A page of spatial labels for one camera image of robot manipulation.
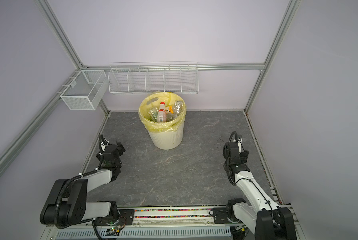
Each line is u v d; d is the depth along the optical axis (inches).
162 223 28.6
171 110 35.8
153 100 36.3
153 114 34.6
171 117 35.4
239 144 27.7
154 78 38.7
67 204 16.8
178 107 33.3
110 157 26.9
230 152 25.0
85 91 38.3
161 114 34.0
